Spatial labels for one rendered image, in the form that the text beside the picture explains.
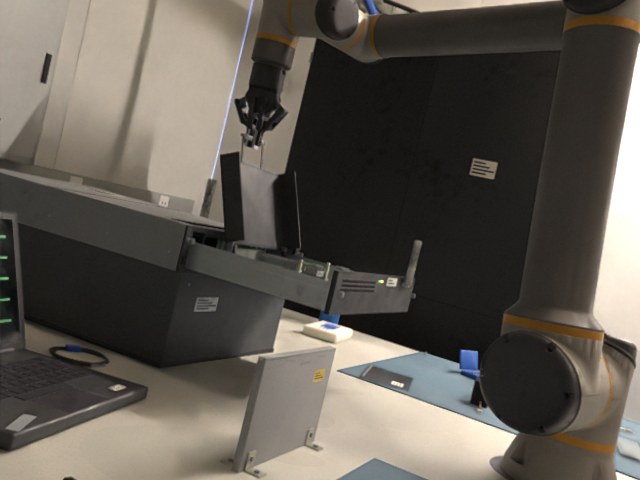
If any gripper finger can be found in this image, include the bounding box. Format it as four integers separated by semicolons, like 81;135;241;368
253;100;290;152
234;92;262;147

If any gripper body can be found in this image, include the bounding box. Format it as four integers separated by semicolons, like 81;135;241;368
247;59;292;104

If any thin wire shroud handle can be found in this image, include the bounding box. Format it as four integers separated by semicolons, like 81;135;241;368
240;142;267;174

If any black shroud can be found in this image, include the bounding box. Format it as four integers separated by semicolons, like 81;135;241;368
219;152;304;254

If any grey server tray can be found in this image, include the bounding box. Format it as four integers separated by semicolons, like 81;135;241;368
182;234;416;317

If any grey server chassis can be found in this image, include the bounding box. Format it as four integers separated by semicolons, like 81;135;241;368
0;167;286;369

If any black rack cabinet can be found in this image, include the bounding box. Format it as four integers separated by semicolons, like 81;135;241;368
277;39;564;369

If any white box with blue label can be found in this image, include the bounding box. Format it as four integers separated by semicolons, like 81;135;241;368
303;320;354;344

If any black card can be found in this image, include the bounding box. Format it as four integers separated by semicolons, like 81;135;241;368
360;364;416;393

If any blue mat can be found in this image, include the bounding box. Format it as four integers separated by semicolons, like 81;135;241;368
337;351;524;435
335;457;437;480

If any blue block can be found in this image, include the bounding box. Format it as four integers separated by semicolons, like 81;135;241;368
458;348;485;379

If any dark grey laptop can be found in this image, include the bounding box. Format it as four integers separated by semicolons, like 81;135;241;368
0;210;150;451

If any light blue cable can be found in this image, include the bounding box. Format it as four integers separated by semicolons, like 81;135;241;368
210;0;264;181

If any grey post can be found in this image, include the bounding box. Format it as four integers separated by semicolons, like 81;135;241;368
201;178;221;219

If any grey tray handle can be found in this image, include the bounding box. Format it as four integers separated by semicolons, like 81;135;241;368
402;239;424;302

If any grey holder rail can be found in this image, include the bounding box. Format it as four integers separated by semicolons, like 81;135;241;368
227;344;338;476

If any black coiled cable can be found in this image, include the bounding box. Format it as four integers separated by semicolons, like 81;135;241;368
48;344;110;368

